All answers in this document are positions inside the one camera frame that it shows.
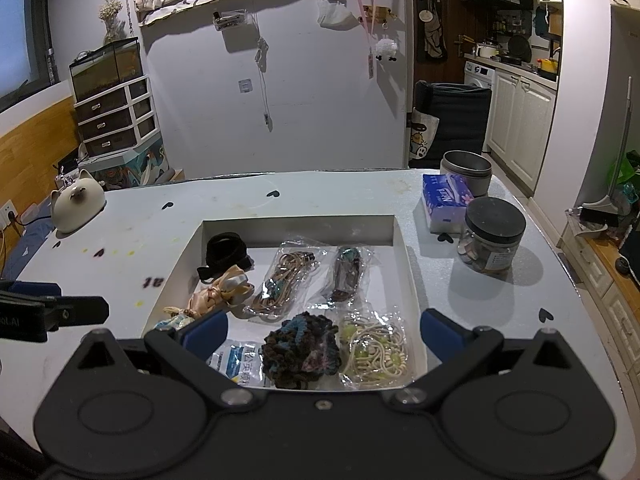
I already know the black frying pan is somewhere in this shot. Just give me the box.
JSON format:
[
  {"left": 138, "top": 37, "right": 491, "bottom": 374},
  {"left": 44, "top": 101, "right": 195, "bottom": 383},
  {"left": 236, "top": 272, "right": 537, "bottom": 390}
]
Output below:
[{"left": 506, "top": 34, "right": 533, "bottom": 62}]

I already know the teal patterned storage box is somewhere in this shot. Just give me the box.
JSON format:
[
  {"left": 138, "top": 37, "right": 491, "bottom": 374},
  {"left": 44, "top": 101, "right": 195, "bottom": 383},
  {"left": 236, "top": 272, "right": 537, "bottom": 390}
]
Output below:
[{"left": 84, "top": 141, "right": 169, "bottom": 192}]

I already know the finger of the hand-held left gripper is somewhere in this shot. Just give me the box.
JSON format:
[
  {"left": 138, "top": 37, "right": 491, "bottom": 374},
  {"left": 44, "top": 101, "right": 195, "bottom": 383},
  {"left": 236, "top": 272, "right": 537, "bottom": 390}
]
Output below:
[{"left": 0, "top": 281, "right": 110, "bottom": 331}]

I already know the blue tissue pack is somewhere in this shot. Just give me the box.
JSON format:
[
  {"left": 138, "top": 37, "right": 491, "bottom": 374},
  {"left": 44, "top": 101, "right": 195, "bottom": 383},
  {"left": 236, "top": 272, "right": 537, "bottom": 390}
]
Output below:
[{"left": 421, "top": 172, "right": 476, "bottom": 236}]

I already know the white washing machine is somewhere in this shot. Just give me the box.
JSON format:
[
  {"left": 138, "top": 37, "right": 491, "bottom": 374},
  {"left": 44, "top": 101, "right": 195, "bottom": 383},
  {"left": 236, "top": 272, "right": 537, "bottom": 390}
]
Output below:
[{"left": 463, "top": 59, "right": 497, "bottom": 94}]

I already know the cartoon tote bag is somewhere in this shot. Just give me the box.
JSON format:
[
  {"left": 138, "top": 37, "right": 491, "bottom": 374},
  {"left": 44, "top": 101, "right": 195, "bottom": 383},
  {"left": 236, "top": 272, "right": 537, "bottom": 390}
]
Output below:
[{"left": 406, "top": 108, "right": 442, "bottom": 162}]

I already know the clear wall holder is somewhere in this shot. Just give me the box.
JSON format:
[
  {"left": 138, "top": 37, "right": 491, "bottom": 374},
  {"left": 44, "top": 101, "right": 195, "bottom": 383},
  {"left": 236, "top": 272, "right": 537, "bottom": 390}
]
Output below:
[{"left": 211, "top": 9, "right": 249, "bottom": 32}]

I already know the bag of dark hair ties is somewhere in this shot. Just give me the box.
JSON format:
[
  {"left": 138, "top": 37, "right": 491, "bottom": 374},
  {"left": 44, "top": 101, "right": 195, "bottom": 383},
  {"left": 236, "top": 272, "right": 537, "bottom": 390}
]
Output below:
[{"left": 309, "top": 244, "right": 376, "bottom": 312}]

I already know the dark crocheted scrunchie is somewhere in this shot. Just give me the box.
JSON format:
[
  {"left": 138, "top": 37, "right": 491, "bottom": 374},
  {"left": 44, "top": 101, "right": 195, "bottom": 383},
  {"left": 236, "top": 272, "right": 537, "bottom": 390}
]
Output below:
[{"left": 260, "top": 311, "right": 343, "bottom": 391}]

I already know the cream cat-shaped ceramic box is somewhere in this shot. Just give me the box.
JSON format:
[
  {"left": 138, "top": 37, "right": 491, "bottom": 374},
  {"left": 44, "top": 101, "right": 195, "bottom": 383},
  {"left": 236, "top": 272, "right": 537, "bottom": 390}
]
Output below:
[{"left": 49, "top": 168, "right": 108, "bottom": 234}]

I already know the white cardboard box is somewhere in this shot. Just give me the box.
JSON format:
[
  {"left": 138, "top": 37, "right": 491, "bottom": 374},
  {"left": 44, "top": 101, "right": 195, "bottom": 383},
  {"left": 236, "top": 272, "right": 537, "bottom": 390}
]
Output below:
[{"left": 142, "top": 214, "right": 432, "bottom": 392}]

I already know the white wipe packet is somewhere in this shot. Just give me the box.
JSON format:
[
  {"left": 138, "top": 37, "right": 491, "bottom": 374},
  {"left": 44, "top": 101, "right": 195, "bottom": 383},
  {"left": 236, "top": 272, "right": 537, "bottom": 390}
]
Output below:
[{"left": 204, "top": 338, "right": 274, "bottom": 389}]

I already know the floral drawstring pouch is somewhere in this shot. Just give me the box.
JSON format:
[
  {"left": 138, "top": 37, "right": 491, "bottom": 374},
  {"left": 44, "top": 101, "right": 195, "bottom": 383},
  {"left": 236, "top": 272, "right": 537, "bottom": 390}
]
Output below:
[{"left": 151, "top": 305, "right": 199, "bottom": 334}]

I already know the white plush sheep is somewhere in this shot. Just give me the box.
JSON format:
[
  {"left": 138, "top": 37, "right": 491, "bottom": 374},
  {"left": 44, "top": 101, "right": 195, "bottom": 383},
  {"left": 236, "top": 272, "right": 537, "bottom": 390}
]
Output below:
[{"left": 374, "top": 36, "right": 401, "bottom": 63}]

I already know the glass fish tank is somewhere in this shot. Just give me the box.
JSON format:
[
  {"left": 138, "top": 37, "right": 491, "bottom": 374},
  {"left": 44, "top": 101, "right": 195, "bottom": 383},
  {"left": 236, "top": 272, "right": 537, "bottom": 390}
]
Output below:
[{"left": 68, "top": 36, "right": 144, "bottom": 104}]

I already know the white hanging bag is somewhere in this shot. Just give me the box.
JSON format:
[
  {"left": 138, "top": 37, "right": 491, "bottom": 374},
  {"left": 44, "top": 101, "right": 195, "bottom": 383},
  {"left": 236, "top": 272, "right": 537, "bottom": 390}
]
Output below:
[{"left": 316, "top": 0, "right": 359, "bottom": 29}]

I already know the hanging apron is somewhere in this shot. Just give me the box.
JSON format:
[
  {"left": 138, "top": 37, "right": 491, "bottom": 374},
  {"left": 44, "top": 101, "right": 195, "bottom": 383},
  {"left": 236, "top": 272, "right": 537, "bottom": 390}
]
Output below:
[{"left": 416, "top": 0, "right": 449, "bottom": 64}]

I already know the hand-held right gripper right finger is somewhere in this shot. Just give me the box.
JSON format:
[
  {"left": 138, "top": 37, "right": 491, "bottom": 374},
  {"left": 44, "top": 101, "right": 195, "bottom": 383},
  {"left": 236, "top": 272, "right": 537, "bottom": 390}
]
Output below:
[{"left": 390, "top": 309, "right": 576, "bottom": 407}]

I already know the bag of beige hair ties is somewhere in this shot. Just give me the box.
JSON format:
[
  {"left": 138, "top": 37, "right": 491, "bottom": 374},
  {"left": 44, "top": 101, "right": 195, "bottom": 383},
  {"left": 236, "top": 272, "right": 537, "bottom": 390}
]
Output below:
[{"left": 336, "top": 309, "right": 417, "bottom": 391}]

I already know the clear jar with black lid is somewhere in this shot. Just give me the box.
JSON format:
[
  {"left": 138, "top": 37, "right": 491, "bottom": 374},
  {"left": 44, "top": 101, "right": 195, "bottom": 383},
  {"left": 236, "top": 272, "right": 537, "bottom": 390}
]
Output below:
[{"left": 456, "top": 196, "right": 528, "bottom": 276}]

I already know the white drawer unit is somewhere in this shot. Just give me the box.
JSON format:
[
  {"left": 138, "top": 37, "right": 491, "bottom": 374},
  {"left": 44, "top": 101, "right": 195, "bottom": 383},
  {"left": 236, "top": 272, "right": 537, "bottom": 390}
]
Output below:
[{"left": 73, "top": 75, "right": 162, "bottom": 158}]

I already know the bag of brown hair ties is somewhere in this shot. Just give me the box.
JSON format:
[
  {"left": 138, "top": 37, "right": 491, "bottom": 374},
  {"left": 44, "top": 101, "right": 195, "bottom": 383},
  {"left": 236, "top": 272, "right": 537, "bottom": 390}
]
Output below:
[{"left": 243, "top": 241, "right": 329, "bottom": 323}]

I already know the black chair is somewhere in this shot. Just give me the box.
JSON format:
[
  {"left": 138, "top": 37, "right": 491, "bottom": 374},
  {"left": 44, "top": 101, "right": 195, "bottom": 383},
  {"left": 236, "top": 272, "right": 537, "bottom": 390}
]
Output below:
[{"left": 413, "top": 79, "right": 494, "bottom": 169}]

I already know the vase of dried flowers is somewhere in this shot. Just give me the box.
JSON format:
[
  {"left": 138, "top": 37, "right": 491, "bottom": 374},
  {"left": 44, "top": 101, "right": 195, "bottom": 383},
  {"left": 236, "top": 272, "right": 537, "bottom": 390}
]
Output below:
[{"left": 97, "top": 0, "right": 124, "bottom": 46}]

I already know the hanging earphone cord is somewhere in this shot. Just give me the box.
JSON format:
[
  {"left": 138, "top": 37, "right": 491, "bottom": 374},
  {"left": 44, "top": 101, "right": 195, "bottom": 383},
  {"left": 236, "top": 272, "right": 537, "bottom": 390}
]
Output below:
[{"left": 254, "top": 14, "right": 276, "bottom": 134}]

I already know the green plant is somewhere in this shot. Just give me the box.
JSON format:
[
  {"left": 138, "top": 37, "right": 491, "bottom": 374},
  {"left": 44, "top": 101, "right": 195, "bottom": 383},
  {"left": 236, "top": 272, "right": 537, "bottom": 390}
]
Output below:
[{"left": 606, "top": 149, "right": 640, "bottom": 197}]

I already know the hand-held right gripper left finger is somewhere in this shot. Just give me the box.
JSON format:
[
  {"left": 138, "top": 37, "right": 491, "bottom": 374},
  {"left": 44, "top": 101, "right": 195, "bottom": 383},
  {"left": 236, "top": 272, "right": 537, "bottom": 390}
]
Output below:
[{"left": 72, "top": 307, "right": 254, "bottom": 408}]

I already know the blue triangle-print bedding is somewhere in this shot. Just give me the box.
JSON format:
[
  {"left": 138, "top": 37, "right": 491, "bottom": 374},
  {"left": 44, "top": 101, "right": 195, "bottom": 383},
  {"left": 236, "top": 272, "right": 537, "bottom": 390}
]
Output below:
[{"left": 0, "top": 219, "right": 57, "bottom": 282}]

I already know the pink lanyard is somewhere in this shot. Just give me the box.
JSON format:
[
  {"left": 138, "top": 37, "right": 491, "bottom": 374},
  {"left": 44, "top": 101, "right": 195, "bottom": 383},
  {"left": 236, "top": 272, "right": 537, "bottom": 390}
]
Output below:
[{"left": 349, "top": 0, "right": 382, "bottom": 80}]

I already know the round metal tin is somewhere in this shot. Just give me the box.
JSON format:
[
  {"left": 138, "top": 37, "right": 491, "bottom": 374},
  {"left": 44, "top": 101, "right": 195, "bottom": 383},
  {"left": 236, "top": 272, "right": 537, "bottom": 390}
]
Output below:
[{"left": 439, "top": 149, "right": 494, "bottom": 198}]

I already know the beige satin scrunchie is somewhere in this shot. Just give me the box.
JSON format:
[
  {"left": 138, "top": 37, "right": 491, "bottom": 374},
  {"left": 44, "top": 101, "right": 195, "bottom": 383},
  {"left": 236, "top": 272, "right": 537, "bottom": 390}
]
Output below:
[{"left": 186, "top": 265, "right": 257, "bottom": 318}]

